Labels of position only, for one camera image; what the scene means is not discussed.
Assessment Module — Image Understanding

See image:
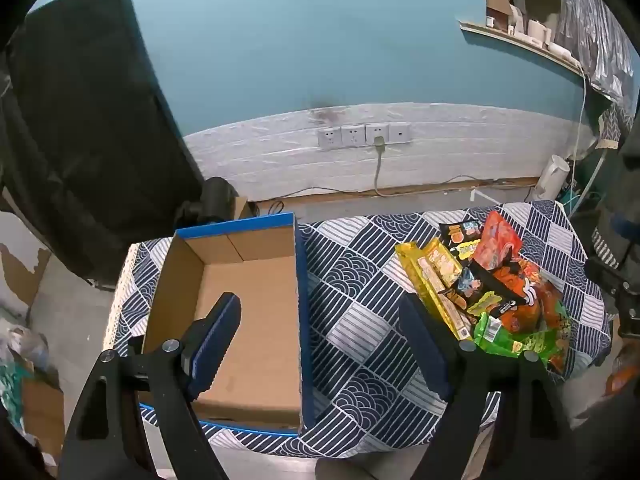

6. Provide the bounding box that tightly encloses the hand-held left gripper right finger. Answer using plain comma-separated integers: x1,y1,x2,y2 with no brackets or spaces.
399,293,577,480

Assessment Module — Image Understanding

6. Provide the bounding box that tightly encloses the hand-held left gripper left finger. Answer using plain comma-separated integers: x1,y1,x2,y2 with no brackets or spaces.
59,291,243,480

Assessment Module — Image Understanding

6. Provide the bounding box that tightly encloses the blue cardboard box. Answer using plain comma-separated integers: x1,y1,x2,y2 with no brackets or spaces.
139,212,316,433

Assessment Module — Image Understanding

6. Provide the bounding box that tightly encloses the green snack packet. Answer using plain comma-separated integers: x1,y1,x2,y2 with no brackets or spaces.
472,310,573,376

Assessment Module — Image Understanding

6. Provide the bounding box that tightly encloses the orange red fries snack packet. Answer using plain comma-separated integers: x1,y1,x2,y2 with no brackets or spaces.
530,280,571,333

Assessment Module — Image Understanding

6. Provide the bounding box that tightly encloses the yellow snack packet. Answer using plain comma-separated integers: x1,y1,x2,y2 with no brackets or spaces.
395,237,473,342

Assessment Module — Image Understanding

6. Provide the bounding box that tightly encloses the navy white patterned tablecloth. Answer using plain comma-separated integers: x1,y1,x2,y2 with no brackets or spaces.
102,200,613,461

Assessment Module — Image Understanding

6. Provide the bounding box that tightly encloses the black snack packet blue figure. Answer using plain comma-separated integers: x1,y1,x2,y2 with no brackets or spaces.
447,262,506,311

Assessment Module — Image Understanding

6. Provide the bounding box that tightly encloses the orange snack packet black label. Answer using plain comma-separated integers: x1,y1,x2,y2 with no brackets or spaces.
487,257,543,333

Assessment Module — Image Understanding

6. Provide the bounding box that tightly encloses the black snack packet orange print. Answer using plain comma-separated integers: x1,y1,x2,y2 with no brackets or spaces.
439,220,483,262

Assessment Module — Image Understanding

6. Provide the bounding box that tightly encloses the small cardboard box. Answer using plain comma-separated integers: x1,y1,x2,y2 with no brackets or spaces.
232,196,258,220

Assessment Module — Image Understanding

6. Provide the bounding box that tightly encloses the black round device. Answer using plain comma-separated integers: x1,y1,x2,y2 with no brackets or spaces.
175,176,240,226

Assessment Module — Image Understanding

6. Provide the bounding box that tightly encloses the brown cardboard box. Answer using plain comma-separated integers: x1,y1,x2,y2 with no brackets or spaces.
20,375,66,456

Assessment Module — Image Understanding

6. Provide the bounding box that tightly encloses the white cylindrical container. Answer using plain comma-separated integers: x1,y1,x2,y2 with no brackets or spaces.
530,154,571,202

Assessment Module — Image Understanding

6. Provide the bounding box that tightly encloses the black fabric panel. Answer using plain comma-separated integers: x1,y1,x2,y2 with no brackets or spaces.
0,0,206,291

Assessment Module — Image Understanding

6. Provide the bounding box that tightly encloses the cardboard box on shelf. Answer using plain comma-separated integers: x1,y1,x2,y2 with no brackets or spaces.
485,0,517,31

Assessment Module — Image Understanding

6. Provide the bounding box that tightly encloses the silver foil curtain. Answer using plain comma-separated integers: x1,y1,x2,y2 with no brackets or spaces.
555,0,640,106

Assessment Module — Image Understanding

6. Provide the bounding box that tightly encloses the grey power plug cable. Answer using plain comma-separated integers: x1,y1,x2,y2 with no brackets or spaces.
372,135,389,197

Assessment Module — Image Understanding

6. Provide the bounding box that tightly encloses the teal cord bundle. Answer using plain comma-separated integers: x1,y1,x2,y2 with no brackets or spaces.
560,180,601,213

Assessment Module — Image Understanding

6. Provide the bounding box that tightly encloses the white hanging cable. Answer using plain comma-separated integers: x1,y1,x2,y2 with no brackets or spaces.
570,60,589,161

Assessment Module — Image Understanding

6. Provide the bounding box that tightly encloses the wooden wall shelf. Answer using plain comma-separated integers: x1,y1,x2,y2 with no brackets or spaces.
459,20,591,73

